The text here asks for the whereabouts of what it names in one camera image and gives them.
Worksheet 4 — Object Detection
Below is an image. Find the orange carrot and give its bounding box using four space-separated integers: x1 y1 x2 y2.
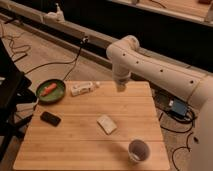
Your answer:
40 83 57 96

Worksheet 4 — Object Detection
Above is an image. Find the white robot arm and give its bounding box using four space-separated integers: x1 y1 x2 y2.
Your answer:
106 35 213 171

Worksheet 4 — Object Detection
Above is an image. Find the black cables right floor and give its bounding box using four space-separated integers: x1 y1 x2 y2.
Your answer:
156 96 201 171

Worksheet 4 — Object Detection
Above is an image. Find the white object on ledge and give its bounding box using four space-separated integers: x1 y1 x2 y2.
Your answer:
45 4 65 22

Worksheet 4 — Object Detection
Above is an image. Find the green frying pan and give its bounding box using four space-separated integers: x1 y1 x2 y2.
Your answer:
32 78 67 111

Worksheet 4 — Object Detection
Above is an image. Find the black cable on floor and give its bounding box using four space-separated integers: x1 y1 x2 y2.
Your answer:
24 35 90 82

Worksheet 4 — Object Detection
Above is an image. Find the blue power box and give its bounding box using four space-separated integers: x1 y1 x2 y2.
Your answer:
169 99 188 117

